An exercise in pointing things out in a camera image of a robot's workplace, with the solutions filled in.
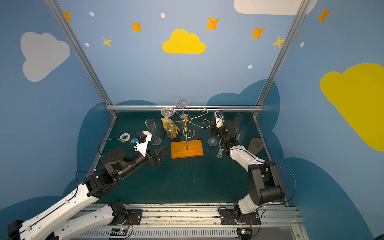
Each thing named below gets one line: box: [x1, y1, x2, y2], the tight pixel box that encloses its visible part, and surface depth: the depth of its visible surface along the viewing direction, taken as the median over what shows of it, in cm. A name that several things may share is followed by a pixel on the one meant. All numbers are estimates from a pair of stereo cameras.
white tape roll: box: [119, 132, 131, 143], surface depth 107 cm
